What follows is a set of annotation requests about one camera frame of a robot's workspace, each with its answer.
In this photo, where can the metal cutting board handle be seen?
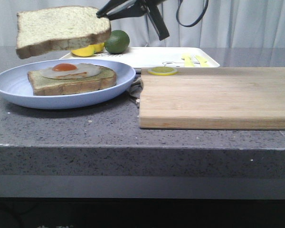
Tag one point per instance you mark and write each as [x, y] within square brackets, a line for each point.
[135, 91]

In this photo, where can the green lime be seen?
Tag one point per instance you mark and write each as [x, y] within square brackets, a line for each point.
[118, 42]

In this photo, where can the lemon slice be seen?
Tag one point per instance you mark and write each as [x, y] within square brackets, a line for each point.
[162, 71]

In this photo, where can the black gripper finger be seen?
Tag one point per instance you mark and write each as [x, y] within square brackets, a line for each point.
[119, 9]
[156, 18]

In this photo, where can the right yellow utensil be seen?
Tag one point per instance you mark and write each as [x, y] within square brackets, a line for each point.
[202, 61]

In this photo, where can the yellow utensil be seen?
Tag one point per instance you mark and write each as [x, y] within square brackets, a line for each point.
[187, 60]
[202, 61]

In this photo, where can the bread slice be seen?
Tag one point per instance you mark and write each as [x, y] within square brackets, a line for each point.
[59, 28]
[46, 86]

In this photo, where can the front yellow lemon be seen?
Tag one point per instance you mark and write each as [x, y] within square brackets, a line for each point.
[84, 52]

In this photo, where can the light blue round plate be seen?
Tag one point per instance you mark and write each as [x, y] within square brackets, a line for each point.
[15, 86]

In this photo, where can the fried egg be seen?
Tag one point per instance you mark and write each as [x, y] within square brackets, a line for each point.
[71, 71]

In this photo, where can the wooden cutting board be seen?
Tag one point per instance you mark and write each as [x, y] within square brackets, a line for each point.
[223, 98]

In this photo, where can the yellow lemon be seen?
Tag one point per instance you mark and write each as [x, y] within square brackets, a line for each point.
[98, 48]
[84, 52]

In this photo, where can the white rectangular tray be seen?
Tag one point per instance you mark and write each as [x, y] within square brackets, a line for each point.
[144, 57]

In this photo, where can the left yellow utensil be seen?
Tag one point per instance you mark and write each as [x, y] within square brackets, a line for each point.
[187, 60]

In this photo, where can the rear yellow lemon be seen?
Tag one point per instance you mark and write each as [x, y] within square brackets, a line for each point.
[98, 48]

